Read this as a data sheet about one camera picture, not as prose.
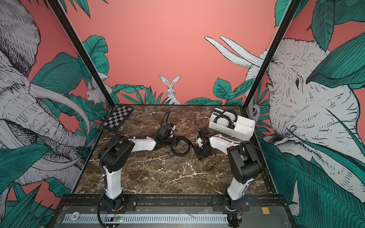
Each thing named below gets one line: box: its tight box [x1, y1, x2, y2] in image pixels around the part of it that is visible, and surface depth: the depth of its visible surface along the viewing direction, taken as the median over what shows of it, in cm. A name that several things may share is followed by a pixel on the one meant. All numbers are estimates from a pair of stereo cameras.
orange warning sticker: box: [261, 207, 270, 215], surface depth 73 cm
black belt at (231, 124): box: [213, 114, 235, 130], surface depth 103 cm
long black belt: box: [170, 136, 198, 157], surface depth 95 cm
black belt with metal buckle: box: [213, 109, 238, 123], surface depth 109 cm
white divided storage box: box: [208, 107, 256, 142], surface depth 105 cm
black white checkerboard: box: [101, 104, 134, 132], surface depth 109 cm
